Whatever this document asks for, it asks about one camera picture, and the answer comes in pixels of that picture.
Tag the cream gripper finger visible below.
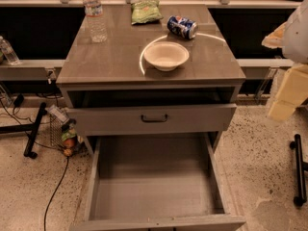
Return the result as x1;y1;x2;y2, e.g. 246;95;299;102
268;64;308;121
262;23;286;49

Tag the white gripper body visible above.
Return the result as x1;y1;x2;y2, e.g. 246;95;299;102
282;0;308;64

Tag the clear plastic water bottle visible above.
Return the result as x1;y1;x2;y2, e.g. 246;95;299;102
83;0;107;42

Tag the open grey lower drawer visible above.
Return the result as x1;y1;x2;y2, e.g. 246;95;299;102
69;133;245;231

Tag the grey drawer cabinet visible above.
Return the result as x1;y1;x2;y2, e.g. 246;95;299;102
57;5;245;151

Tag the small water bottle on ledge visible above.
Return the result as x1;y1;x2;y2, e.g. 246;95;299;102
0;36;21;65

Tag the black stand foot right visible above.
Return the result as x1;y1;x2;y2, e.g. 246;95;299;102
290;134;308;207

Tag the black stand foot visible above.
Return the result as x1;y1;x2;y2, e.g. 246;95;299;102
0;102;47;159
290;134;308;207

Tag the blue soda can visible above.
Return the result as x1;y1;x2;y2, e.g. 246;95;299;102
167;15;198;39

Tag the white paper bowl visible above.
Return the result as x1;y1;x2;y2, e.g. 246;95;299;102
143;41;190;71

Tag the green chip bag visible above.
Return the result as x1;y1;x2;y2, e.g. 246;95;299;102
131;0;164;25

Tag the black stand foot left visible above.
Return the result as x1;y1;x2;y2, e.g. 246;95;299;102
0;102;47;159

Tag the grey upper drawer with handle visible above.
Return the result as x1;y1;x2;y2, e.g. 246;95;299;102
68;104;237;136

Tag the wire basket with snacks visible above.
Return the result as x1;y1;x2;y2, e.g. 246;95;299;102
47;105;83;157

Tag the black floor cable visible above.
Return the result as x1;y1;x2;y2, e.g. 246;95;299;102
42;156;70;231

